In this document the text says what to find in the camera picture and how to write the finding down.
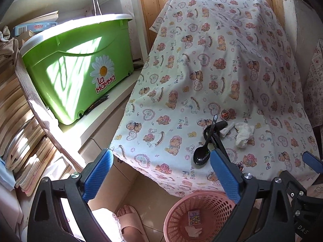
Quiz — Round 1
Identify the person's foot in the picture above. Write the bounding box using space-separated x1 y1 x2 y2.
117 205 147 242

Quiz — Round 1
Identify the white wall shelf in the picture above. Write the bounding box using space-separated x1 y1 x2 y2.
0 0 143 63

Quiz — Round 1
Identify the blue cardboard box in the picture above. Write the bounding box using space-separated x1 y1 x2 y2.
13 21 58 37

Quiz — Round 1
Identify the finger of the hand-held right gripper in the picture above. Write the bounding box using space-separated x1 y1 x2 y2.
302 151 323 175

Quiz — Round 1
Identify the bear print tablecloth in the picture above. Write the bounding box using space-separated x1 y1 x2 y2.
110 0 320 198

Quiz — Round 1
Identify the white printed garment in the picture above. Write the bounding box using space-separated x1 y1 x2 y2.
91 207 124 242

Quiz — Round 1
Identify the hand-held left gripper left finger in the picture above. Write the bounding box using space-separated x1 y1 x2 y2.
27 148 119 242

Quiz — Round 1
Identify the beige cloth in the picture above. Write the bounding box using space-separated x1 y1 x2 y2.
0 25 20 57

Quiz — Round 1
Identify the black plastic spoon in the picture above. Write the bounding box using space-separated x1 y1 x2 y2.
193 115 219 165

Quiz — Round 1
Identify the crumpled pale tissue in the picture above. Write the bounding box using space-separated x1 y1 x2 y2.
185 225 204 238

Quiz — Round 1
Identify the small colourful printed box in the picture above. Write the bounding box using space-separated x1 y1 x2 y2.
188 210 201 225

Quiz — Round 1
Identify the stack of books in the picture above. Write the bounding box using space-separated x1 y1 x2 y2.
0 55 77 197

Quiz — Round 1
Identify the pink plastic basket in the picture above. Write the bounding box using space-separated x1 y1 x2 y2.
164 191 239 242

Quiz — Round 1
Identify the pink slipper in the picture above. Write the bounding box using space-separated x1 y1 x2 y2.
116 208 150 242

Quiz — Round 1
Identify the green plastic bin white lid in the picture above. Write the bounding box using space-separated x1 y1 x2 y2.
21 14 135 126

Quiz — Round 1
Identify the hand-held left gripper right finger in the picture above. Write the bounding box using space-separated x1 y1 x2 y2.
209 148 294 242

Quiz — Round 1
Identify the white cabinet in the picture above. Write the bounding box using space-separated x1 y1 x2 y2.
58 70 143 175

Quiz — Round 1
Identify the white tissue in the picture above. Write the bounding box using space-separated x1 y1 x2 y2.
235 122 256 149

